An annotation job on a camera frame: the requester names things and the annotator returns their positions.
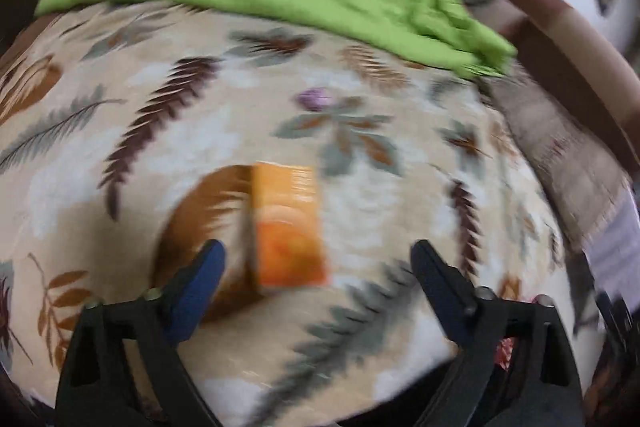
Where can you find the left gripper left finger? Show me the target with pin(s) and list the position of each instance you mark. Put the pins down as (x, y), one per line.
(96, 387)

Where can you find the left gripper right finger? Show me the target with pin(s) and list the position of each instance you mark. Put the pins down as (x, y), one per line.
(514, 367)

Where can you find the orange ointment box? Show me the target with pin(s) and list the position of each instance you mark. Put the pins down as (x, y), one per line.
(289, 250)

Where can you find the striped beige pillow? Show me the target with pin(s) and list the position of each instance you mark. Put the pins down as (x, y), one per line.
(580, 175)

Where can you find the leaf pattern beige blanket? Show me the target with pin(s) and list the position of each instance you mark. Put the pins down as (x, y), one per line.
(128, 137)

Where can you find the brown bed headboard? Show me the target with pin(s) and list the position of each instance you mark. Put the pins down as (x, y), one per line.
(574, 63)

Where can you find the purple crumpled foil ball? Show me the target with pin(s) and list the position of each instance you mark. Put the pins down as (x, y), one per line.
(315, 100)

